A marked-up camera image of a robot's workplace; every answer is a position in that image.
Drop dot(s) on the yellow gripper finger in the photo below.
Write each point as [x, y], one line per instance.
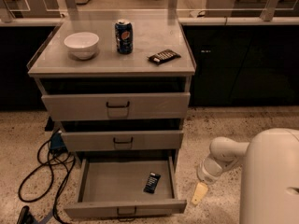
[200, 191]

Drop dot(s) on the blue rxbar blueberry bar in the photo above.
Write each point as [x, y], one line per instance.
[152, 183]

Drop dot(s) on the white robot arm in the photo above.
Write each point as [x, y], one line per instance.
[270, 175]

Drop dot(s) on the grey bottom drawer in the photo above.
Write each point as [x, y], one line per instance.
[114, 188]

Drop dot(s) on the grey drawer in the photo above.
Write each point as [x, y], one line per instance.
[133, 140]
[81, 107]
[114, 188]

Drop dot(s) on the grey top drawer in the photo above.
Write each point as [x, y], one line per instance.
[81, 107]

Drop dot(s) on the grey drawer cabinet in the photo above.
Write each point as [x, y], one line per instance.
[57, 72]

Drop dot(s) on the grey middle drawer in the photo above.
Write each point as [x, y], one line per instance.
[133, 140]

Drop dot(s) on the dark snack bar wrapper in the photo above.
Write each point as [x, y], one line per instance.
[163, 56]

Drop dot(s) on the blue power box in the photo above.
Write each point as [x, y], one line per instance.
[56, 142]

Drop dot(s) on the blue pepsi can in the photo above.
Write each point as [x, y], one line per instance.
[124, 36]

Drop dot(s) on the black object on floor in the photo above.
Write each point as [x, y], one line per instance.
[25, 217]

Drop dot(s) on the white ceramic bowl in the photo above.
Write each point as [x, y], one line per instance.
[82, 45]

